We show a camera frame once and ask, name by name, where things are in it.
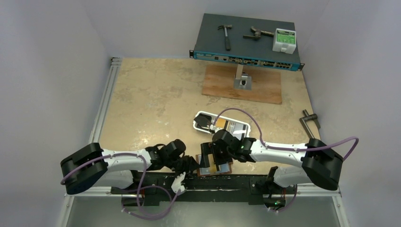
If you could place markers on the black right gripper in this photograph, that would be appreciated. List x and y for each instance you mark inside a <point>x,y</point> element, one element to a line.
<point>204,153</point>

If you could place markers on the small hammer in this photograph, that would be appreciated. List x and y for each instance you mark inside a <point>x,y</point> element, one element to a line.
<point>227,41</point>

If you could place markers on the white plastic basket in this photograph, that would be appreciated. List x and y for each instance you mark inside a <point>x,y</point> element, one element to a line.
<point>232,123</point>

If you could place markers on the white green electrical module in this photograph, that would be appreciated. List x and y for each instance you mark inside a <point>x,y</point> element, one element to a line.
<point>284,41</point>

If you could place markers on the brown leather card holder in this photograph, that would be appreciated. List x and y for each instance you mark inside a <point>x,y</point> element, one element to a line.
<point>223,169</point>

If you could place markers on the gold striped credit card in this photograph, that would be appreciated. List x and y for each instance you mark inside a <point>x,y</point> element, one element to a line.
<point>222,123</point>
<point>214,168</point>

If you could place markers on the silver metal stand bracket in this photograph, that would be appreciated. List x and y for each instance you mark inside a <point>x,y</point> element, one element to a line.
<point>242,80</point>

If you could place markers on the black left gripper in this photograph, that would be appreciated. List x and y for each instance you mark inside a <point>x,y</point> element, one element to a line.
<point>190,165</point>

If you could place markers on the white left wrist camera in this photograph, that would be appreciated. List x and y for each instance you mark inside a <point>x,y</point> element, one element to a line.
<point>177,185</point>

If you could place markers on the aluminium frame rail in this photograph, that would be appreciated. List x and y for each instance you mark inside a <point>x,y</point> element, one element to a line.
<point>100,118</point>

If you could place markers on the metal T-handle tool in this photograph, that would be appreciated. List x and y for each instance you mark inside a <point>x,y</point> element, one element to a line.
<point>309,118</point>

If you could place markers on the plywood base board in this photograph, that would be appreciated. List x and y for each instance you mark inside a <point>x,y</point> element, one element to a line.
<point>255,85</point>

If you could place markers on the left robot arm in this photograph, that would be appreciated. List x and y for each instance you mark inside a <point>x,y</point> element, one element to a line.
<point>93,166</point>

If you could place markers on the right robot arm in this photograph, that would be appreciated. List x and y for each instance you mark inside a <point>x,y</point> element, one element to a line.
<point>311,162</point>

